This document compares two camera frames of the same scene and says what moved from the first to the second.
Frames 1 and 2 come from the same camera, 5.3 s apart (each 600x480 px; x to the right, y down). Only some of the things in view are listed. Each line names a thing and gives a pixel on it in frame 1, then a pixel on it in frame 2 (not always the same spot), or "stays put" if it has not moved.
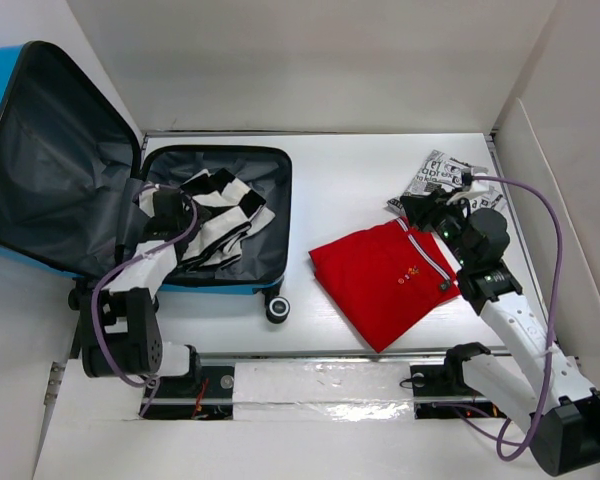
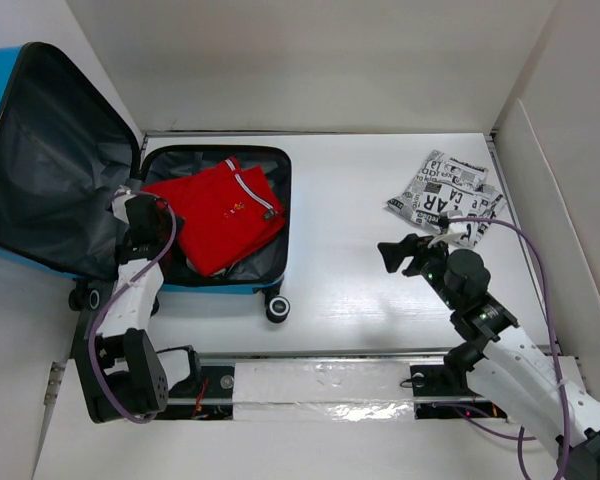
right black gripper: (422, 211) -> (394, 252)
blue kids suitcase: (60, 159) stays put
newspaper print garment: (441, 171) stays put
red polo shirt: (387, 280) -> (229, 212)
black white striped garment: (226, 212) -> (224, 271)
